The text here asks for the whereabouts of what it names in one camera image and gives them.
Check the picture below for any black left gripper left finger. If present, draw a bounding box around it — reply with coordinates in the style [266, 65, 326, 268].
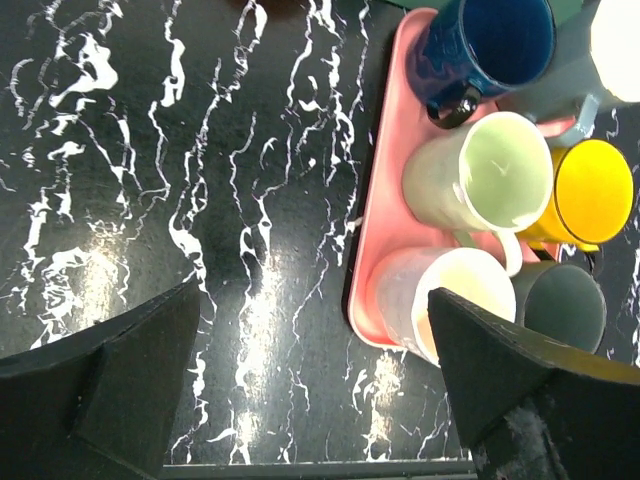
[1, 280, 200, 479]

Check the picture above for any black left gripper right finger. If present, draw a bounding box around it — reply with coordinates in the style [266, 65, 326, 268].
[428, 288, 639, 479]

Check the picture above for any dark grey mug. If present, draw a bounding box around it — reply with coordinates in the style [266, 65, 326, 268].
[511, 261, 607, 353]

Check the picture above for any pink mug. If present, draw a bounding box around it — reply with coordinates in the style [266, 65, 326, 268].
[368, 247, 516, 366]

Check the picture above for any yellow mug black handle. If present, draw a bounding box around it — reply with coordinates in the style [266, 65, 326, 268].
[517, 139, 634, 252]

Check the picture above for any pale green mug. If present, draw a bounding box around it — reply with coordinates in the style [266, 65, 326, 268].
[402, 112, 553, 277]

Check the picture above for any grey mug white inside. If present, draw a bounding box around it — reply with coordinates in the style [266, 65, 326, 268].
[497, 0, 639, 147]

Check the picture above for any dark blue speckled mug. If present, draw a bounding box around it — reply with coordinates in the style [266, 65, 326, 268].
[406, 0, 556, 130]

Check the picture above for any pink plastic tray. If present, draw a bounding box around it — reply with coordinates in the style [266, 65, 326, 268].
[347, 6, 576, 350]

